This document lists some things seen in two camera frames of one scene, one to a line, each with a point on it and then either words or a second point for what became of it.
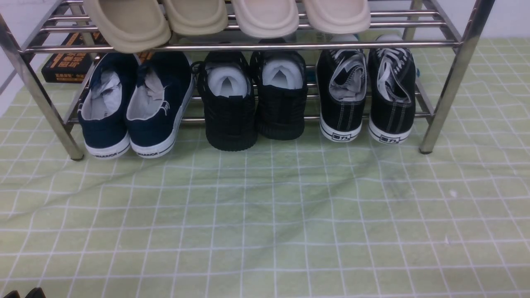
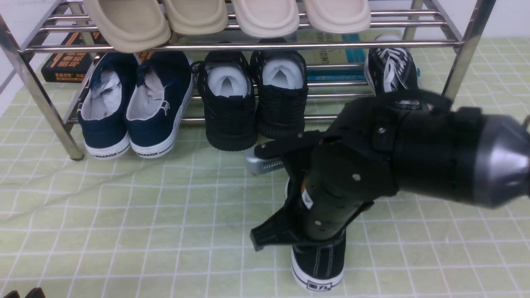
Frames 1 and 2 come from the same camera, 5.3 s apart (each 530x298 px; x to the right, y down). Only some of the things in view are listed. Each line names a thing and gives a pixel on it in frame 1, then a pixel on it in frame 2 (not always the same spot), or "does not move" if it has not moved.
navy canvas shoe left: (104, 103) does not move
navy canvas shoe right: (160, 97) does not move
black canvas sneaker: (341, 86) → (317, 265)
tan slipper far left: (131, 26) does not move
